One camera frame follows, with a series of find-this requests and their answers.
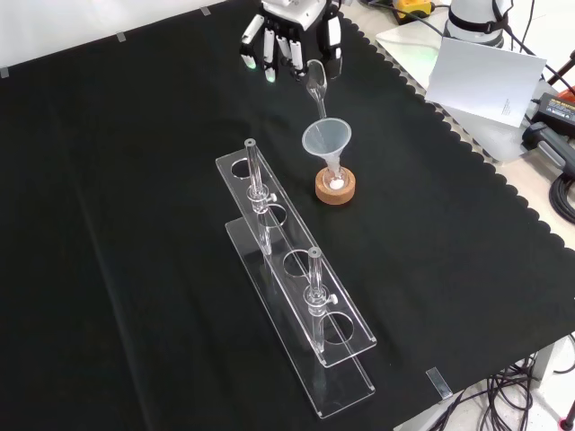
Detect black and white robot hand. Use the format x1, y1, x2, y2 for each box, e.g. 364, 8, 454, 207
238, 0, 346, 84

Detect translucent plastic funnel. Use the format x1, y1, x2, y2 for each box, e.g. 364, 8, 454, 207
301, 117, 352, 174

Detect small round-bottom glass flask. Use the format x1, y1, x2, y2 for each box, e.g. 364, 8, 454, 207
323, 161, 349, 190

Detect clear acrylic funnel stand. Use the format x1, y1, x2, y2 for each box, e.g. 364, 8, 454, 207
215, 137, 377, 419

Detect yellow stop button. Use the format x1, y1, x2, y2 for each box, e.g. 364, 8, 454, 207
393, 0, 436, 24

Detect pale board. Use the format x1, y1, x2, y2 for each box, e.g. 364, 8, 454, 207
424, 36, 548, 128

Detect black cloth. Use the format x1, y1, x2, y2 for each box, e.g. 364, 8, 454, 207
0, 0, 575, 431

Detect black power adapter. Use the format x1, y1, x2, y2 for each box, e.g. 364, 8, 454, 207
532, 92, 575, 128

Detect pale base plate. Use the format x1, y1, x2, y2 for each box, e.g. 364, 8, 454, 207
375, 21, 534, 163

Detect cork ring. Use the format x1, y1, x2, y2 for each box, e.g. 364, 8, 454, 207
314, 166, 358, 207

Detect black clamp handle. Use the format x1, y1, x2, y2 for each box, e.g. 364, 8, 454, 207
523, 121, 575, 174

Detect coiled black cable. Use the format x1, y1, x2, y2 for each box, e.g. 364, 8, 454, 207
548, 170, 575, 225

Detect black cable bundle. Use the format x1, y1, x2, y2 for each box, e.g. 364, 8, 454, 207
394, 349, 547, 431

